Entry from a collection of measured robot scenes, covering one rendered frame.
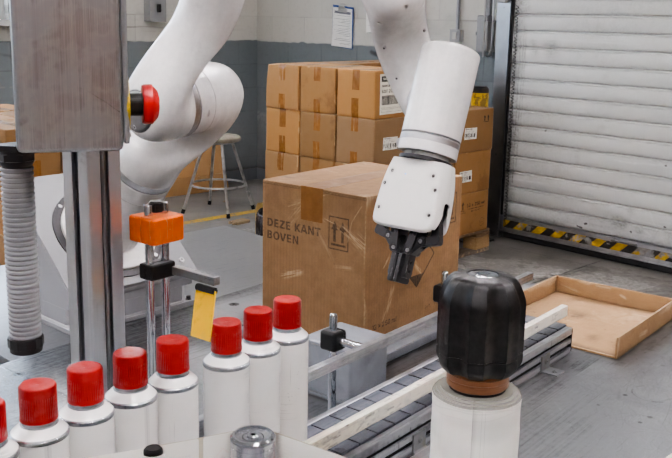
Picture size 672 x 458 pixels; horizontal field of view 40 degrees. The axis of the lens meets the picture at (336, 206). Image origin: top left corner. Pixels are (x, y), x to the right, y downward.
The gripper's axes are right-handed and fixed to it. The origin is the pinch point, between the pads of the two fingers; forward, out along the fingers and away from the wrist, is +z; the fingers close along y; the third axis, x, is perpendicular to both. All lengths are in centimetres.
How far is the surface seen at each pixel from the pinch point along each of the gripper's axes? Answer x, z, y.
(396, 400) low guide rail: -0.1, 17.3, 4.2
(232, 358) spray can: -31.5, 14.2, 2.0
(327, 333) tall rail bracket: -0.2, 11.3, -9.4
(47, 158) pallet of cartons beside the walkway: 144, -18, -294
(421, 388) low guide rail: 5.6, 15.5, 4.1
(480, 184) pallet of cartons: 377, -70, -201
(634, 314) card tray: 79, -3, 6
